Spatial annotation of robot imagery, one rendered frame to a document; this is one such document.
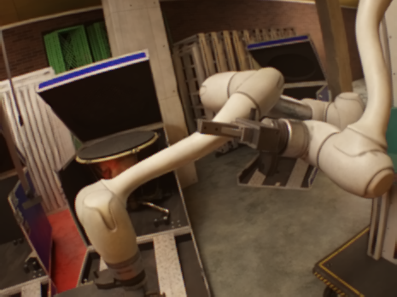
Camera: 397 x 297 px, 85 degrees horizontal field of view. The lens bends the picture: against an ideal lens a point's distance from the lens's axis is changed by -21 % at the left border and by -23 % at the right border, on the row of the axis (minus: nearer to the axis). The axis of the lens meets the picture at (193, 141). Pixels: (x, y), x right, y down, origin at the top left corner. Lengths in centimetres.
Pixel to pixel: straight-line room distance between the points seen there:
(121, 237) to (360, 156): 50
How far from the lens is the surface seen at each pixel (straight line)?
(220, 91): 84
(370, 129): 57
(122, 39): 333
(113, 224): 56
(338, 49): 666
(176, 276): 215
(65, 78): 236
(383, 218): 157
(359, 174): 53
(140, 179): 72
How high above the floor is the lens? 151
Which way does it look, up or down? 15 degrees down
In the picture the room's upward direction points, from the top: 12 degrees counter-clockwise
